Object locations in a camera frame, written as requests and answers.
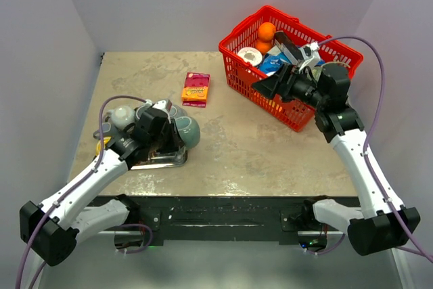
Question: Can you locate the light grey-blue upside-down mug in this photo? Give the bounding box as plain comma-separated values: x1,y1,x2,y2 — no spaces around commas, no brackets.
169,104,187,118

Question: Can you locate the teal green ceramic mug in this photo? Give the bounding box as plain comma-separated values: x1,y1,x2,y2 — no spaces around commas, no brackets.
175,116,200,150

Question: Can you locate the red plastic shopping basket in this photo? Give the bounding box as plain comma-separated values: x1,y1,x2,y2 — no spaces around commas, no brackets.
218,5,365,133

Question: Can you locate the black wall bracket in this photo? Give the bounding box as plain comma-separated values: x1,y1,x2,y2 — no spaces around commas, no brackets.
99,52,105,66

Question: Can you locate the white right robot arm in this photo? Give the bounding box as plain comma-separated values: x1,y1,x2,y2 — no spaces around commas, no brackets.
251,63,420,256

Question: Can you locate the lower orange fruit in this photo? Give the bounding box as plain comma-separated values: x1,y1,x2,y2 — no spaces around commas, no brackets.
255,40,273,55

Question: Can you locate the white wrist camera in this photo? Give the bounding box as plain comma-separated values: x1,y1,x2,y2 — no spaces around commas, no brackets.
152,99,172,116
297,41,321,72

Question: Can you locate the dark long carton box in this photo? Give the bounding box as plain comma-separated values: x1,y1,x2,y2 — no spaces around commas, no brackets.
274,30,303,64

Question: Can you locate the green netted melon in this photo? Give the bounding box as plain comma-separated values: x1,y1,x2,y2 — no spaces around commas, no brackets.
311,64,323,81

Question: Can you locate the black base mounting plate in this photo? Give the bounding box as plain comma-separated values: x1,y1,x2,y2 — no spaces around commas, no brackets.
81,194,363,248

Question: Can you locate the yellow mug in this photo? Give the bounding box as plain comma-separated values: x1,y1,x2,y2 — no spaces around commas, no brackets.
95,136,111,156

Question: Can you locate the orange fruit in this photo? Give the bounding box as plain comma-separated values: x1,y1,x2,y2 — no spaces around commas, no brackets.
255,40,273,55
258,22,276,42

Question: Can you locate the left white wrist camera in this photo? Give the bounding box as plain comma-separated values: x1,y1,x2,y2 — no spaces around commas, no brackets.
152,99,172,116

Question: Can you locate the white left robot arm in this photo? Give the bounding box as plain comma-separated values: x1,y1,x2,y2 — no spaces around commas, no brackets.
20,100,175,266

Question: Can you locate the Scrub Mommy sponge pack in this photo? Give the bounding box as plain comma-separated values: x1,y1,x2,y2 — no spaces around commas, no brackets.
181,72,210,108

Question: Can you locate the steel drying tray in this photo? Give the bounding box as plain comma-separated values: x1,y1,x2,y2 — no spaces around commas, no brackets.
130,123,188,171

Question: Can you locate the upper orange fruit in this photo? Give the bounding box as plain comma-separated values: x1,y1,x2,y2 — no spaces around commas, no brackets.
258,22,276,42

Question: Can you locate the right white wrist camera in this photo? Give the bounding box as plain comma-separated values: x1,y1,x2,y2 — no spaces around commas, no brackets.
297,41,321,72

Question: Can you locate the blue plastic snack bag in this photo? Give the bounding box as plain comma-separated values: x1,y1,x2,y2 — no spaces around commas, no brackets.
258,54,284,76

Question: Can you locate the dark grey upside-down mug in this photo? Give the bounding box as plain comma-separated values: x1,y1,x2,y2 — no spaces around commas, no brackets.
135,104,150,121

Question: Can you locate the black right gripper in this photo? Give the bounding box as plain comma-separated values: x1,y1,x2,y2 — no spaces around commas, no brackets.
252,62,327,110

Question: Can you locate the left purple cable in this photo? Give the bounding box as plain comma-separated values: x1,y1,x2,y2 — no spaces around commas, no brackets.
14,95,154,289

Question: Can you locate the pale grey upside-down mug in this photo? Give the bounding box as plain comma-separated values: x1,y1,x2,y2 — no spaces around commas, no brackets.
108,105,135,130

